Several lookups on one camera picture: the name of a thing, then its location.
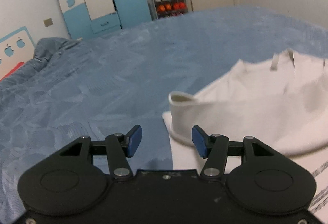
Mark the white t-shirt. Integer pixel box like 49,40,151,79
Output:
162,50,327,222

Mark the blue bedspread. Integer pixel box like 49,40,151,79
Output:
1,6,327,223

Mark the brown wall switch plate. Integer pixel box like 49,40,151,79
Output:
43,18,53,27

